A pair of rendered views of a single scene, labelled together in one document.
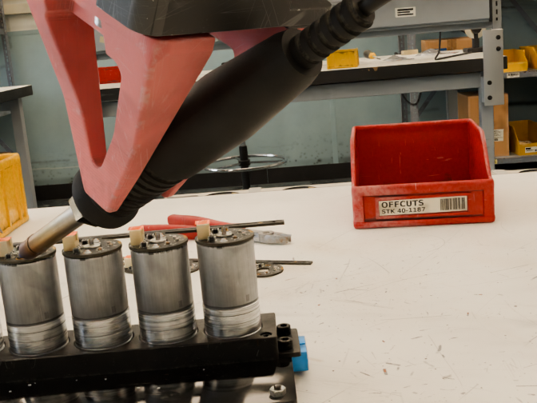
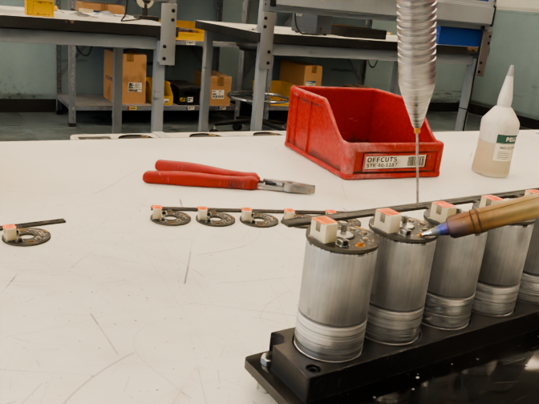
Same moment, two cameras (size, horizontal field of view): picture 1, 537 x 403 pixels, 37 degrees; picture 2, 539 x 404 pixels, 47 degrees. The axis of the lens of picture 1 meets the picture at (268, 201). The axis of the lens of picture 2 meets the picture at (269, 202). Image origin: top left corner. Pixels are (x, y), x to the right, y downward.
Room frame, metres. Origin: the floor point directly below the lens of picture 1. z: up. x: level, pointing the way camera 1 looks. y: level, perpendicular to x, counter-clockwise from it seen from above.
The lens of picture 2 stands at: (0.18, 0.26, 0.89)
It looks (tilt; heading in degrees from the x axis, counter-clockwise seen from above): 18 degrees down; 327
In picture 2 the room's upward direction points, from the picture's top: 6 degrees clockwise
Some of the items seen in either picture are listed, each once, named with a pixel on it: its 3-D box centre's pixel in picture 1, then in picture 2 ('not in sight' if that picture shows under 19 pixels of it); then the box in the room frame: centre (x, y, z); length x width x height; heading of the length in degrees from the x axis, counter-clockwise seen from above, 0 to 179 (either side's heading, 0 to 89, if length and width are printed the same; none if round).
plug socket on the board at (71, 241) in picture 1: (73, 241); (444, 212); (0.33, 0.08, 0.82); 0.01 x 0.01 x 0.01; 0
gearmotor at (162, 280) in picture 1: (164, 297); (492, 266); (0.33, 0.05, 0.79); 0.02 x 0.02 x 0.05
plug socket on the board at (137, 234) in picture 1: (139, 235); (493, 205); (0.33, 0.06, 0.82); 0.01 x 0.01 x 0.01; 0
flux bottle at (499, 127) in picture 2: not in sight; (500, 120); (0.54, -0.22, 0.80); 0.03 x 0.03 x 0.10
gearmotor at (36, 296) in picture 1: (33, 308); (393, 288); (0.33, 0.10, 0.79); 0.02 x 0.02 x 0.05
